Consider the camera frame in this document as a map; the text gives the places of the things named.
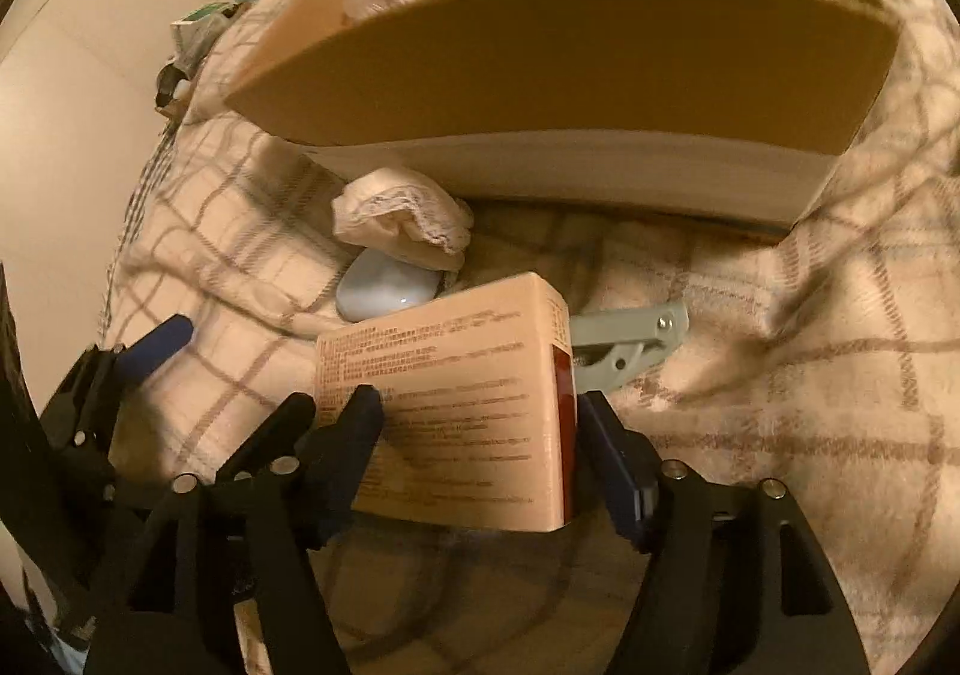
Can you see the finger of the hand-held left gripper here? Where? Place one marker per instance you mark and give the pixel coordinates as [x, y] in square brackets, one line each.
[289, 420]
[159, 343]

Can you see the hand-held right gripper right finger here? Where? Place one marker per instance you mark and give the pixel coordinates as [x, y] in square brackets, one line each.
[611, 457]

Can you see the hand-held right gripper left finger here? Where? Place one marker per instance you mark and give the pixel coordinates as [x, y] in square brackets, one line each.
[363, 424]

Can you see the beige printed carton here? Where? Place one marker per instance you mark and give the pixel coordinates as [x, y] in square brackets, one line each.
[465, 405]

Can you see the large cardboard box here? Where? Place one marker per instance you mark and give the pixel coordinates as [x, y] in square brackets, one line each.
[562, 60]

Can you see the grey-green plastic clip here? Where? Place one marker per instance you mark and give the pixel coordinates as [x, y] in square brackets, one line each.
[637, 339]

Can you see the white computer mouse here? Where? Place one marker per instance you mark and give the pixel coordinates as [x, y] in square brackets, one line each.
[381, 290]

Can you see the plaid blanket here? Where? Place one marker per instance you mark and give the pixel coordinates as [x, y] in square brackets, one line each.
[787, 420]

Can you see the rolled white cloth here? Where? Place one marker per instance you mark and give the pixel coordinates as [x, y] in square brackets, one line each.
[397, 210]

